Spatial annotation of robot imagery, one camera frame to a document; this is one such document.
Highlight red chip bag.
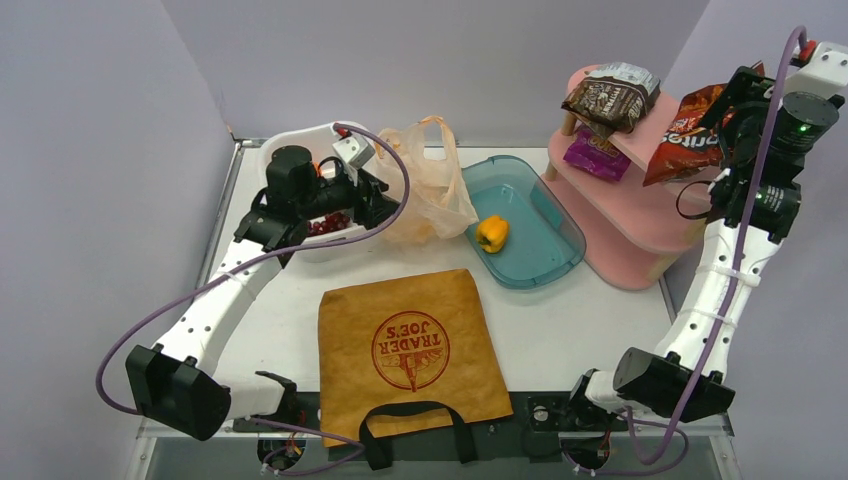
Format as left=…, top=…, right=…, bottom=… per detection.
left=642, top=83, right=734, bottom=187

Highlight yellow bell pepper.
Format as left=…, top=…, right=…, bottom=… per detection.
left=475, top=215, right=510, bottom=254

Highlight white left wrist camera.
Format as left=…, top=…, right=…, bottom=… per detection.
left=332, top=129, right=375, bottom=185

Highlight pink two-tier wooden shelf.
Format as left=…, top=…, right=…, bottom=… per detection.
left=543, top=93, right=717, bottom=291

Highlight purple snack packet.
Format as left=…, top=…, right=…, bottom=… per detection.
left=563, top=127, right=631, bottom=182

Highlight white perforated plastic basket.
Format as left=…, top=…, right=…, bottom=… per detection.
left=255, top=121, right=377, bottom=263

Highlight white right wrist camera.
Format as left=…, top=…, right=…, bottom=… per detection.
left=783, top=40, right=847, bottom=99

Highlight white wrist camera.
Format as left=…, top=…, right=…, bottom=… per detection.
left=332, top=129, right=375, bottom=185
left=783, top=40, right=847, bottom=99

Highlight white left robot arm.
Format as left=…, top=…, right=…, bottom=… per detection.
left=125, top=141, right=399, bottom=441

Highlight teal transparent plastic tub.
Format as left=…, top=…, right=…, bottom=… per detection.
left=462, top=155, right=586, bottom=290

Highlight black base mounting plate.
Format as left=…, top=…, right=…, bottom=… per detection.
left=233, top=392, right=627, bottom=470

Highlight brown snack bag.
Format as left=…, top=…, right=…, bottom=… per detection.
left=561, top=62, right=661, bottom=139

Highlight dark red grape bunch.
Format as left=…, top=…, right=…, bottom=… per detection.
left=308, top=212, right=351, bottom=237

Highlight mustard tote bag black straps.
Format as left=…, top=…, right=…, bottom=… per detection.
left=317, top=268, right=515, bottom=472

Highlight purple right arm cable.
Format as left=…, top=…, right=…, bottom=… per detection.
left=622, top=25, right=810, bottom=478

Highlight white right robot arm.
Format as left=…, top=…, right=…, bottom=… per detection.
left=565, top=60, right=847, bottom=429

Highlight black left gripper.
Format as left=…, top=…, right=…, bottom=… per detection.
left=297, top=164, right=402, bottom=228

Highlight orange translucent plastic grocery bag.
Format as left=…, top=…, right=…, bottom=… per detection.
left=379, top=115, right=478, bottom=244

